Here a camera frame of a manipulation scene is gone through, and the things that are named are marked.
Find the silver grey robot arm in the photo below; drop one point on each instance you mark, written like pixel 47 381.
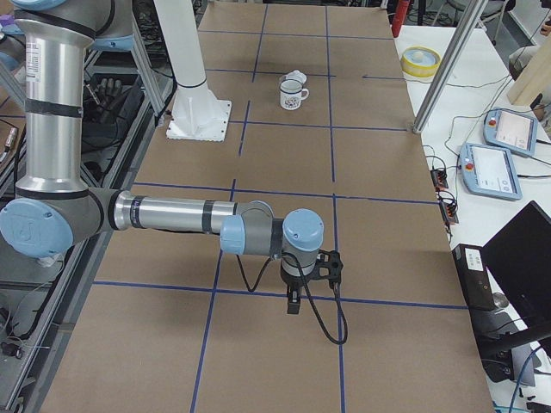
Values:
pixel 55 209

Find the yellow white round container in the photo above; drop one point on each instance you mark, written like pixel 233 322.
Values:
pixel 420 61

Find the black computer box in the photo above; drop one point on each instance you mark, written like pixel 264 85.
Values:
pixel 473 277

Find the lower orange black adapter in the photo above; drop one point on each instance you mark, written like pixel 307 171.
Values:
pixel 448 210

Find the upper orange black adapter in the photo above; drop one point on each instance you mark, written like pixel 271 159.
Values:
pixel 439 178

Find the upper teach pendant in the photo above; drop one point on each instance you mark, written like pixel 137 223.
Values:
pixel 511 130

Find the red cylinder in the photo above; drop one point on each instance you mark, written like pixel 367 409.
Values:
pixel 399 16

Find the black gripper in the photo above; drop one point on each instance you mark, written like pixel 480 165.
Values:
pixel 293 285

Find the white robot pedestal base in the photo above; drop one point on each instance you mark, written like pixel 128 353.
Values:
pixel 197 114

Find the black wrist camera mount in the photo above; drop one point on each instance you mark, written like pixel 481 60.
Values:
pixel 329 263

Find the lower teach pendant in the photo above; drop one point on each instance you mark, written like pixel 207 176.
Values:
pixel 489 171

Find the orange black adapter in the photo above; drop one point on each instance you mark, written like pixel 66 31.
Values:
pixel 448 210
pixel 439 178

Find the black monitor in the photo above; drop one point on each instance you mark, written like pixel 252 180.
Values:
pixel 518 257

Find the aluminium frame post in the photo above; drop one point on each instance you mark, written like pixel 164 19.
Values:
pixel 471 15

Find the teach pendant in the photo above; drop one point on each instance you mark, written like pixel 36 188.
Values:
pixel 489 171
pixel 511 130

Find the wooden beam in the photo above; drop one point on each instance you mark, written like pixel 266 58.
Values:
pixel 534 77

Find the white enamel mug blue rim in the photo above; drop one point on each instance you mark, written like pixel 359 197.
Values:
pixel 292 94

